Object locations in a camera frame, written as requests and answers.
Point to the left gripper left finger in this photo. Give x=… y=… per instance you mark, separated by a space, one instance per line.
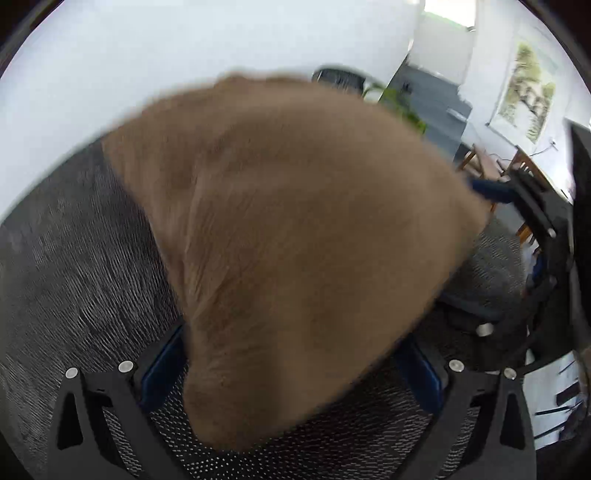
x=82 y=446

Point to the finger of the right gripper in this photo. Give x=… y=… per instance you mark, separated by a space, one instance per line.
x=467 y=311
x=546 y=213

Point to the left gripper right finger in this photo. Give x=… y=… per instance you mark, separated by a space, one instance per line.
x=480 y=426

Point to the brown fleece garment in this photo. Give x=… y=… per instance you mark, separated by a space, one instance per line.
x=304 y=232

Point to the wooden chair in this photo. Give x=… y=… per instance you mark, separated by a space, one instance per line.
x=480 y=164

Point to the framed landscape painting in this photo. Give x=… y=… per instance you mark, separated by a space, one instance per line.
x=529 y=74

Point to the black patterned table cloth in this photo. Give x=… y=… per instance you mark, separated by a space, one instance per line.
x=82 y=285

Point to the green paper bag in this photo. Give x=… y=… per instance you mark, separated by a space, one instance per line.
x=396 y=102

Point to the black mesh chair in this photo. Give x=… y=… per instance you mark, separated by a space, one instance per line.
x=347 y=80

